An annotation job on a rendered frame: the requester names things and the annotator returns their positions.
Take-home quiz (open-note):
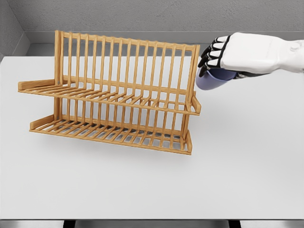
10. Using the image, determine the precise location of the blue cup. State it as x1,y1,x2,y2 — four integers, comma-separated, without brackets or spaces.
195,66,239,91

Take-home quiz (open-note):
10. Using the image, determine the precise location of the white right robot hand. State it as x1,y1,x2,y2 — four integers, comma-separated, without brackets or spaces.
197,32,279,79

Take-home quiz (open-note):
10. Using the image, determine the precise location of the wooden two-tier dish rack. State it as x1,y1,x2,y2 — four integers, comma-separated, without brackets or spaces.
18,30,202,156

